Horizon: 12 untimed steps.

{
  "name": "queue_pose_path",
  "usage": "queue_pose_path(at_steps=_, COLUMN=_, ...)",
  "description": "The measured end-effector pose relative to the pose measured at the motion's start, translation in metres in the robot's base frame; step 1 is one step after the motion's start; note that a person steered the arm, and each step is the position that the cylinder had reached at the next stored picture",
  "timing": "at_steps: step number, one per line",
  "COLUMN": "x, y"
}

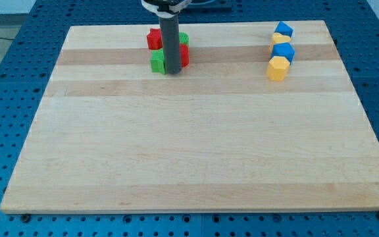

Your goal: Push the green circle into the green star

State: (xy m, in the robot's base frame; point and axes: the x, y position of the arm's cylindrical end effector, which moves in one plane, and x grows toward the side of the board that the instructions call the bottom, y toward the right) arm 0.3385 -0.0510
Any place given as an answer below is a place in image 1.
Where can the green star block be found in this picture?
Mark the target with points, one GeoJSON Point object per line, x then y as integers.
{"type": "Point", "coordinates": [157, 61]}

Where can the blue triangle block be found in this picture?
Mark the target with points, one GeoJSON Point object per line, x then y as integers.
{"type": "Point", "coordinates": [284, 29]}

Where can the red circle block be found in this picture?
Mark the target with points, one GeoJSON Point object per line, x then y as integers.
{"type": "Point", "coordinates": [185, 55]}

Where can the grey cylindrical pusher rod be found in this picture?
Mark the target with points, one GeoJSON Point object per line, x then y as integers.
{"type": "Point", "coordinates": [171, 44]}

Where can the wooden board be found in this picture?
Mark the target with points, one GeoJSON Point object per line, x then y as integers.
{"type": "Point", "coordinates": [110, 136]}

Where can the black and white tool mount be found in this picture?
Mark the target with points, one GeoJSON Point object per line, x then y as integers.
{"type": "Point", "coordinates": [165, 8]}

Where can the green circle block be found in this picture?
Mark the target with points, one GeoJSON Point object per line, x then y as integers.
{"type": "Point", "coordinates": [184, 38]}

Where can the yellow hexagon block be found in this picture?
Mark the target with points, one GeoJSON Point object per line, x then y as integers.
{"type": "Point", "coordinates": [277, 68]}

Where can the blue pentagon block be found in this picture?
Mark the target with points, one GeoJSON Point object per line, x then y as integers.
{"type": "Point", "coordinates": [283, 50]}

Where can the red star block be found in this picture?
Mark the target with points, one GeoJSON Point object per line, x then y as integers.
{"type": "Point", "coordinates": [154, 39]}

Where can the yellow heart block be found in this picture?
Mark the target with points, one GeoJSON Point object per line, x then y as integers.
{"type": "Point", "coordinates": [278, 38]}

